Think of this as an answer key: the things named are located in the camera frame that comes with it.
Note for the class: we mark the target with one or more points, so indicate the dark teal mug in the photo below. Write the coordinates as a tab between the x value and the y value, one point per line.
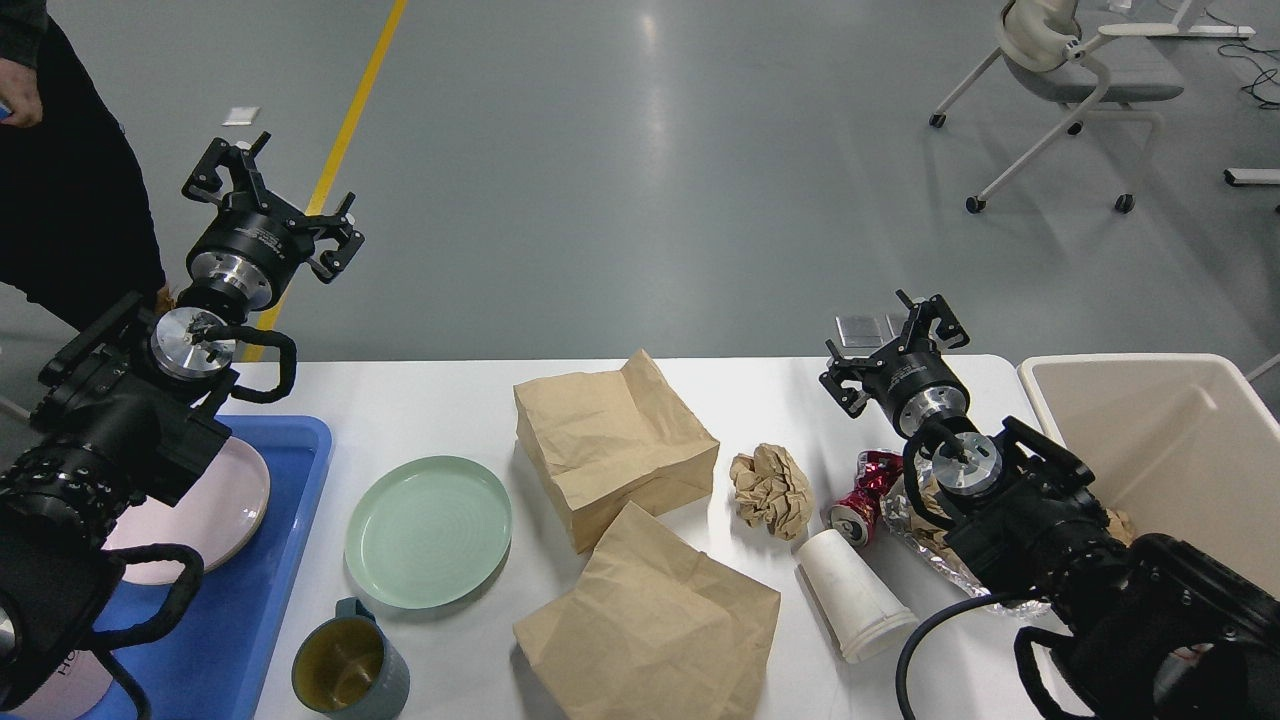
347	668

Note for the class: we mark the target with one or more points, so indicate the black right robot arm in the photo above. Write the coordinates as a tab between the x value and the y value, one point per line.
1157	629

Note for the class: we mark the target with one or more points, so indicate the crumpled brown paper ball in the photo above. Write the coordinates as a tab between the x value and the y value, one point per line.
771	491

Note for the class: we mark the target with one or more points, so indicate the brown paper bag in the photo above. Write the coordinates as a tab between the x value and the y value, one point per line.
653	629
600	440

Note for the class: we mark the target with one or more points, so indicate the person in black clothes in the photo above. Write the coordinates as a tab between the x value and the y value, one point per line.
78	234

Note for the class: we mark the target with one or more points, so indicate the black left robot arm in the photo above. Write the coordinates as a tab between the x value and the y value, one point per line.
130	414

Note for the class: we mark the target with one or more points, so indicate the beige plastic bin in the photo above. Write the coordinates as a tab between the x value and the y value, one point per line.
1179	442

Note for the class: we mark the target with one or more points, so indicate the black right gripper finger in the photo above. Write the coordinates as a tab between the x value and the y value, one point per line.
931	326
843	377

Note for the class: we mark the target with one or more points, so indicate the upper brown paper bag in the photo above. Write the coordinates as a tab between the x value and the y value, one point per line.
600	440

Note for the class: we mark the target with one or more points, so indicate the lower brown paper bag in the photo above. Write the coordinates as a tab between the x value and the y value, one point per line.
653	629

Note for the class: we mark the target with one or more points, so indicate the pink plate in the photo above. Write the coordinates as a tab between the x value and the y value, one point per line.
217	517

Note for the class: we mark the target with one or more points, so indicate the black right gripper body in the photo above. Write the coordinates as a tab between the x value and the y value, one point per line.
912	384

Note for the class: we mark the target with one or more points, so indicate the crushed red soda can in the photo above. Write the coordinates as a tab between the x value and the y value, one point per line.
855	515

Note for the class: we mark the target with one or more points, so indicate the white paper cup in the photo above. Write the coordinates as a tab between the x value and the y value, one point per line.
866	617

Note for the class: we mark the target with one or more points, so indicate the blue plastic tray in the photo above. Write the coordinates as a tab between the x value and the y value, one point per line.
214	664

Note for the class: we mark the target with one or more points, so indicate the white office chair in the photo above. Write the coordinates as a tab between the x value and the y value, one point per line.
1105	73

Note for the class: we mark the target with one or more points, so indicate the green plate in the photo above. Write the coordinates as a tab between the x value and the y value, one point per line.
428	532

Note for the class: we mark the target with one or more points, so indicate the crumpled foil wrapper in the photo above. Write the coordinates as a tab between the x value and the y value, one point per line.
928	543

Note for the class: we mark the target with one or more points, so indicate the pink mug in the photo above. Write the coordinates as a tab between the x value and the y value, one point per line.
79	683

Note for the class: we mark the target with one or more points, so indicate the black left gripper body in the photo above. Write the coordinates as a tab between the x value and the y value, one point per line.
251	249

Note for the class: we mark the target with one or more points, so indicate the silver floor plate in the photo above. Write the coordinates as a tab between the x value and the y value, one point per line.
868	331

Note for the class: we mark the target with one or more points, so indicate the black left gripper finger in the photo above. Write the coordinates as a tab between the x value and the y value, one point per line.
204	183
330	241

